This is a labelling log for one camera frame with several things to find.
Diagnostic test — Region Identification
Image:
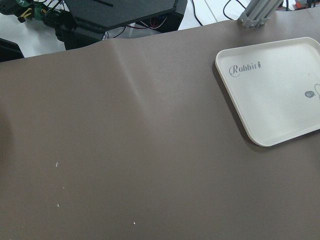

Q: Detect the cream rabbit print tray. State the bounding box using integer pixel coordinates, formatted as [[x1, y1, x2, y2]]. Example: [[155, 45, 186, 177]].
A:
[[215, 37, 320, 147]]

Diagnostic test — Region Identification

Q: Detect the black gripper stand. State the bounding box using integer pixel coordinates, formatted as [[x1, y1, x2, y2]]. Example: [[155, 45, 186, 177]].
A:
[[54, 0, 187, 50]]

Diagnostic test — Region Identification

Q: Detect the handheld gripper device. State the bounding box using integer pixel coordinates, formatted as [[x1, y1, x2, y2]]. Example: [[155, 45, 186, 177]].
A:
[[0, 0, 64, 23]]

